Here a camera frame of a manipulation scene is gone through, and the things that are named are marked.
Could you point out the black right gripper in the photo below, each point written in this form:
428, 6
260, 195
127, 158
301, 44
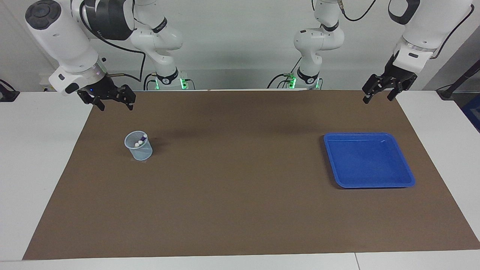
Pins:
103, 90

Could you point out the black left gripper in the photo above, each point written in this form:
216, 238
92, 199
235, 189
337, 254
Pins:
397, 77

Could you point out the purple marker pen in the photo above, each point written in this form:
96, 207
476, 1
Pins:
144, 136

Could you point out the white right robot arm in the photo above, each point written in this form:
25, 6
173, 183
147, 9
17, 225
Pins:
63, 33

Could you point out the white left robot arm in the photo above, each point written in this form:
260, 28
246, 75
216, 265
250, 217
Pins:
318, 41

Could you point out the blue plastic tray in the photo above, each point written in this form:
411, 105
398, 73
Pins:
369, 161

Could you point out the light blue mesh pen cup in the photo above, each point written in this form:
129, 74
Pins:
140, 153

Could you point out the white power box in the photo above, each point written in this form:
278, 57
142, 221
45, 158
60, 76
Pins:
44, 80

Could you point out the black stand with pole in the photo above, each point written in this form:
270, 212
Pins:
457, 84

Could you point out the blue crate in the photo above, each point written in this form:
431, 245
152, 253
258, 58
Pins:
473, 112

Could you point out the black table clamp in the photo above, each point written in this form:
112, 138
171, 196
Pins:
7, 95

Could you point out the brown table mat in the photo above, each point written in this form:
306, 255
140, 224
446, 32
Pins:
240, 187

